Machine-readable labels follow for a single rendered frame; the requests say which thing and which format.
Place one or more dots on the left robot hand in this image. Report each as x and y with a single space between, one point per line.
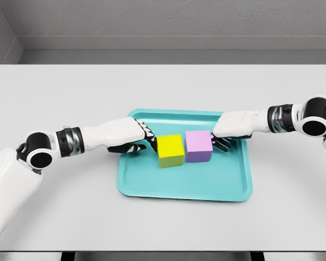
126 131

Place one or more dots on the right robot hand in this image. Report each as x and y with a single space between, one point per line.
232 125

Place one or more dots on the pink cube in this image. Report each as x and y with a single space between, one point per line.
198 145

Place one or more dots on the yellow cube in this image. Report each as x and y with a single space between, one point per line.
170 149

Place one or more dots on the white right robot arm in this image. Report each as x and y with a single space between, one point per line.
296 117

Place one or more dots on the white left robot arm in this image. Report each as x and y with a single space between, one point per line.
13 174

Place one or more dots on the teal tray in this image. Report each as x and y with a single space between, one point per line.
184 179

